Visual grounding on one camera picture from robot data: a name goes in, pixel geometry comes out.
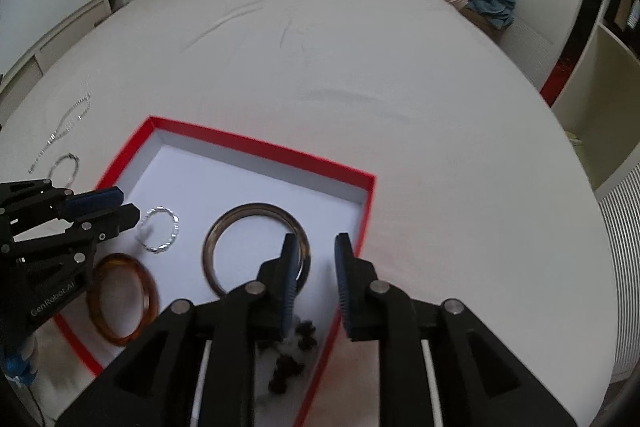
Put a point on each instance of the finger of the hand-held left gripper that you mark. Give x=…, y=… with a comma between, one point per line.
x=95, y=202
x=120, y=221

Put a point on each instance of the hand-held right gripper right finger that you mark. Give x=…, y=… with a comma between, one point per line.
x=345, y=287

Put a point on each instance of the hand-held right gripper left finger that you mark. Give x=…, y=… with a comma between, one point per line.
x=287, y=287

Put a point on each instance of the silver twisted bangle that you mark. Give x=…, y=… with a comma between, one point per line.
x=173, y=227

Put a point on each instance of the amber bangle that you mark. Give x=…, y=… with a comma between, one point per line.
x=151, y=292

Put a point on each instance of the dark brown bangle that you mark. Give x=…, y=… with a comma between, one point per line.
x=210, y=247

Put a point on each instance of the red jewelry box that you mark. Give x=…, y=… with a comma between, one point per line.
x=200, y=172

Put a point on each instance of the person's left forearm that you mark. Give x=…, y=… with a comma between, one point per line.
x=20, y=364

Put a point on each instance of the white louvered panel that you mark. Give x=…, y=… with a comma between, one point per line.
x=622, y=257

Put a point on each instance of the red bag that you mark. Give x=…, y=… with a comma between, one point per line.
x=555, y=82

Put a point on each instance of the wooden nightstand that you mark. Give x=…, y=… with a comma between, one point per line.
x=487, y=24

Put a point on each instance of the open closet shelf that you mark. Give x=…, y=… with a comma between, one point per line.
x=600, y=97

